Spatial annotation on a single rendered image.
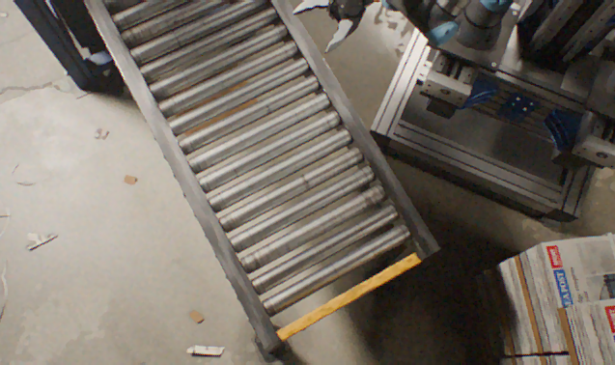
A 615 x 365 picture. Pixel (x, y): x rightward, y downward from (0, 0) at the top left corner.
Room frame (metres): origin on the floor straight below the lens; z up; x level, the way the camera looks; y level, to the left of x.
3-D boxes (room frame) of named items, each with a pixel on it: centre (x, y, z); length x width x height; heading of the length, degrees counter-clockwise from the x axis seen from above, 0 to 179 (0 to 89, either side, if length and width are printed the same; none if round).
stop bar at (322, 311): (0.19, -0.15, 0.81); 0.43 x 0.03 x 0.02; 126
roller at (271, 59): (0.79, 0.27, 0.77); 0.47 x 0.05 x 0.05; 126
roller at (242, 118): (0.68, 0.19, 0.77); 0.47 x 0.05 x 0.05; 126
